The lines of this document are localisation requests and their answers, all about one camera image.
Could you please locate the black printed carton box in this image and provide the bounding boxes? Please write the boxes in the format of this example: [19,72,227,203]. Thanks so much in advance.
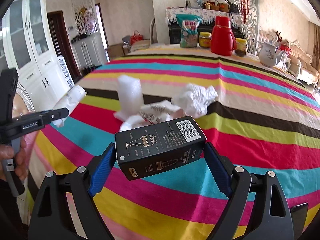
[115,116,206,181]

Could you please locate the person's left hand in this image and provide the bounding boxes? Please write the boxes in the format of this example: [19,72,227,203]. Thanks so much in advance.
[0,138,28,182]

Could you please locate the tan leather dining chair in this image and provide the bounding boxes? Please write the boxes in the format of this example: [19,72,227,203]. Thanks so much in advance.
[12,82,35,118]

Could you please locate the white tall display cabinet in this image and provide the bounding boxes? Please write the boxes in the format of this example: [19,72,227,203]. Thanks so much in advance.
[1,0,70,111]

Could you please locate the striped colourful tablecloth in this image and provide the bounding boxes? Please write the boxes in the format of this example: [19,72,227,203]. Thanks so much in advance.
[27,46,319,239]

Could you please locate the white low shoe cabinet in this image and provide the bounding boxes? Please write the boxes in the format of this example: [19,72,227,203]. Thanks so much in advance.
[72,33,107,69]

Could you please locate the white foam sheet piece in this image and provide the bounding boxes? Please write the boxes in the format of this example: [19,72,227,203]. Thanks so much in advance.
[114,75,144,121]

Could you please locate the brown cardboard box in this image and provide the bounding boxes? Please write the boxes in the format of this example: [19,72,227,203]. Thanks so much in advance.
[106,43,124,61]

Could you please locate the crumpled white tissue paper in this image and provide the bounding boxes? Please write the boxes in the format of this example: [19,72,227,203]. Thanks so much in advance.
[171,83,217,119]

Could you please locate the white printed wrapper paper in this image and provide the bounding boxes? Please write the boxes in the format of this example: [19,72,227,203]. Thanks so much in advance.
[119,100,185,132]

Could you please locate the red handbag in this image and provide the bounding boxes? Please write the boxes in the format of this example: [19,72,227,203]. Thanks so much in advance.
[130,30,144,45]

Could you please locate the cream upholstered chair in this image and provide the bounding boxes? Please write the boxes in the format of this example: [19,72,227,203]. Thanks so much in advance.
[130,18,156,52]

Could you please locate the white porcelain teapot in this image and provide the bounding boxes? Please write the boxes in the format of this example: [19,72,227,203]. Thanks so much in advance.
[255,41,286,67]

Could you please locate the cream ornate sofa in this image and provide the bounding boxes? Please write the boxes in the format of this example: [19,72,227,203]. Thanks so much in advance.
[258,28,319,86]

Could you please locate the dark content glass jar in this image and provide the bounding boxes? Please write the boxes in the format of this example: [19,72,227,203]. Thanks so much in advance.
[234,38,248,57]

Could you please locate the red thermos jug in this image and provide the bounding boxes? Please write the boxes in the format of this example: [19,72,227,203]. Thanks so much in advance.
[210,16,236,56]

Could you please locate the black upright piano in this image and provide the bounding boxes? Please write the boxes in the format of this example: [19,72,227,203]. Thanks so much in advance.
[167,22,247,45]

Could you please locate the yellow lid glass jar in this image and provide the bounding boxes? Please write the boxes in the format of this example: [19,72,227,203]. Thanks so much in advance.
[199,32,212,48]

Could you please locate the brown patterned curtain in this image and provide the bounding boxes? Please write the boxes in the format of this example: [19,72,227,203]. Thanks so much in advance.
[307,22,319,68]

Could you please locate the teal snack bag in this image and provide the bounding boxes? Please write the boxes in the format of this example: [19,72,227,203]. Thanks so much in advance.
[176,14,202,48]

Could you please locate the floral lace piano cover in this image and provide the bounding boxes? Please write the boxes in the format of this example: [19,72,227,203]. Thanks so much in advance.
[165,8,242,27]

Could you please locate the black handbag on piano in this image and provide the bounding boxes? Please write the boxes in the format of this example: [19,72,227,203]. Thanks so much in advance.
[225,0,240,14]

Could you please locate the wicker basket on piano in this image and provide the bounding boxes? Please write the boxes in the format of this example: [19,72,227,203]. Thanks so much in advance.
[203,0,229,12]

